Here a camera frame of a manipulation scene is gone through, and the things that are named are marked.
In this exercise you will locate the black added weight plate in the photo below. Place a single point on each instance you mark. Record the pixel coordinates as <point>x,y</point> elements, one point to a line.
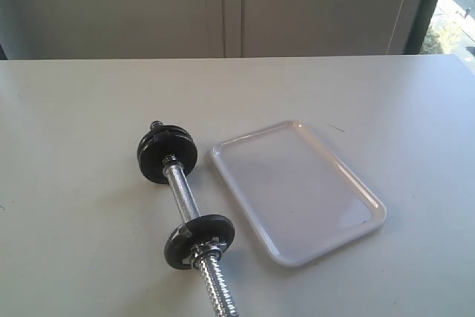
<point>166,140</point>

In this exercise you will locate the chrome dumbbell bar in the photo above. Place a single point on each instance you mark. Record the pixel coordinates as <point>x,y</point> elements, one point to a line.
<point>217,289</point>

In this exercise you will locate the white plastic tray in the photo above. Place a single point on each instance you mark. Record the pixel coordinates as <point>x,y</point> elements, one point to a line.
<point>300,198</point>

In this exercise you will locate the chrome star collar nut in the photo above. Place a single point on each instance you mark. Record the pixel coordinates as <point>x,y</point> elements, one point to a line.
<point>213,249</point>

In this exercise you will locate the dark window frame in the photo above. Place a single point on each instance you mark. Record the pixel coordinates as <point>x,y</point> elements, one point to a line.
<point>419,27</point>

